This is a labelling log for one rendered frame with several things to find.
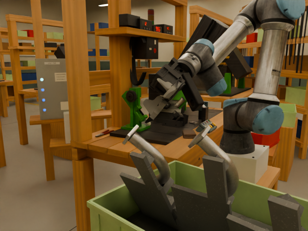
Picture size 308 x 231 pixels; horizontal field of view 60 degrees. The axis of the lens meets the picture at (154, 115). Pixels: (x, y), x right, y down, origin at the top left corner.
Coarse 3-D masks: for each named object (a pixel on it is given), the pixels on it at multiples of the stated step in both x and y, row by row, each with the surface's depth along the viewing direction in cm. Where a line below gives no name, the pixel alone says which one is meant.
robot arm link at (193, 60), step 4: (184, 56) 84; (188, 56) 83; (192, 56) 84; (196, 56) 84; (184, 60) 83; (188, 60) 82; (192, 60) 83; (196, 60) 84; (192, 64) 82; (196, 64) 83; (200, 64) 85; (196, 68) 83; (200, 68) 86; (196, 72) 84
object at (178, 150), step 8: (216, 120) 201; (216, 128) 177; (208, 136) 160; (216, 136) 176; (168, 144) 143; (176, 144) 143; (184, 144) 143; (160, 152) 131; (168, 152) 131; (176, 152) 131; (184, 152) 131; (192, 152) 140; (200, 152) 151; (168, 160) 126; (184, 160) 131; (192, 160) 141; (200, 160) 152; (152, 168) 131
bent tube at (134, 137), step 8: (136, 128) 66; (128, 136) 65; (136, 136) 67; (136, 144) 67; (144, 144) 66; (152, 152) 66; (160, 160) 67; (160, 168) 68; (168, 168) 69; (160, 176) 70; (168, 176) 70; (160, 184) 74
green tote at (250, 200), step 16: (176, 160) 105; (176, 176) 105; (192, 176) 100; (112, 192) 80; (128, 192) 86; (240, 192) 88; (256, 192) 84; (272, 192) 81; (96, 208) 72; (112, 208) 81; (128, 208) 87; (240, 208) 89; (256, 208) 85; (304, 208) 75; (96, 224) 74; (112, 224) 69; (128, 224) 64; (304, 224) 76
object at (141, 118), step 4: (124, 96) 174; (128, 104) 174; (136, 108) 172; (140, 108) 173; (136, 112) 172; (140, 112) 173; (140, 116) 172; (144, 116) 170; (140, 120) 171; (144, 120) 173
